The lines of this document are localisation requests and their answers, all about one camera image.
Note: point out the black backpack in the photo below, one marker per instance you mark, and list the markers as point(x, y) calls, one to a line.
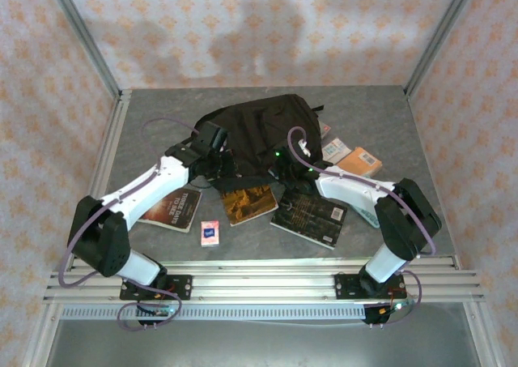
point(255, 128)

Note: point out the yellow landscape cover book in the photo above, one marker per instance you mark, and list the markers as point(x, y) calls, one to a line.
point(249, 205)

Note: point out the black book with barcode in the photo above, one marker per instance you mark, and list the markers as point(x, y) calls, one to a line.
point(311, 219)

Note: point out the orange paperback book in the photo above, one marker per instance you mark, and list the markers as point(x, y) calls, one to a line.
point(360, 162)

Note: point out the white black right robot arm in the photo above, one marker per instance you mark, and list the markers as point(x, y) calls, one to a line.
point(348, 186)

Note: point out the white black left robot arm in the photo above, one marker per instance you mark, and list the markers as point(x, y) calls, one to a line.
point(141, 189)

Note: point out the light blue book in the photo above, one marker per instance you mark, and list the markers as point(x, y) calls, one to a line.
point(336, 149)

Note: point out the grey card with red mark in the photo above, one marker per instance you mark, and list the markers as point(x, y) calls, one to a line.
point(325, 130)

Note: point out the Three Days To See book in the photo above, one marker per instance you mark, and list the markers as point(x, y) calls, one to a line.
point(174, 211)

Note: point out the base electronics board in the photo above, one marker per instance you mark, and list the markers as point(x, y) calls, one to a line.
point(158, 312)
point(384, 312)

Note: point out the grey metal panel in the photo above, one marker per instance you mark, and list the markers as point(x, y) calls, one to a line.
point(263, 342)

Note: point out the aluminium table side rail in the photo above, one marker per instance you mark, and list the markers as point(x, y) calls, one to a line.
point(117, 140)

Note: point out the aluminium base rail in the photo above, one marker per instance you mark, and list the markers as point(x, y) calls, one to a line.
point(263, 280)

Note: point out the aluminium frame post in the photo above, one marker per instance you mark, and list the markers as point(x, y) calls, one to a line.
point(85, 39)
point(441, 35)

